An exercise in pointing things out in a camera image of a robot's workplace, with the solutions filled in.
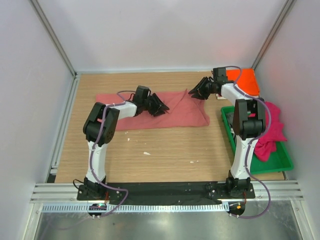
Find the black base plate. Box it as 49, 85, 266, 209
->
77, 181, 256, 206

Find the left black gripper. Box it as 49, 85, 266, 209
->
142, 93, 169, 117

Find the folded orange t shirt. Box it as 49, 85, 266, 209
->
226, 68, 260, 96

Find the slotted cable duct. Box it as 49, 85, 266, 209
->
41, 202, 229, 213

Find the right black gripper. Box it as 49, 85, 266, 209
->
189, 76, 216, 101

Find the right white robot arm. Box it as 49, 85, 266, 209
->
188, 66, 270, 198

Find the grey t shirt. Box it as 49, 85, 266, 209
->
225, 112, 237, 145

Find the green plastic bin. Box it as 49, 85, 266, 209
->
221, 106, 294, 175

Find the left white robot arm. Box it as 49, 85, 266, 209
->
77, 85, 170, 200

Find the magenta t shirt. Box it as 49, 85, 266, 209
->
254, 102, 287, 162

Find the salmon pink t shirt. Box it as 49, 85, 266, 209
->
96, 87, 211, 132

